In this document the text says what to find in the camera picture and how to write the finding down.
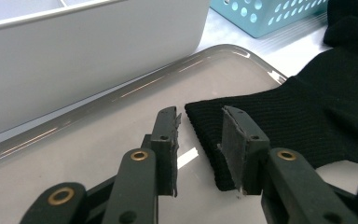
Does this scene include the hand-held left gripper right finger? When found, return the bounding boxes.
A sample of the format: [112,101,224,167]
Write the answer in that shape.
[216,105,358,224]

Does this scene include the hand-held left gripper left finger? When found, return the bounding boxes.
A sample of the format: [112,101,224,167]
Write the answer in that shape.
[102,105,183,224]

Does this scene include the grey translucent box lid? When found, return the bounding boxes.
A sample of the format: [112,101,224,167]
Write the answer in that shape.
[0,44,288,224]

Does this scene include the white divided storage box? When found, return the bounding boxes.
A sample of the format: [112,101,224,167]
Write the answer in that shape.
[0,0,212,142]

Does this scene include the blue plastic basket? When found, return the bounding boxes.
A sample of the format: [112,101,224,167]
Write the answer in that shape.
[210,0,329,39]

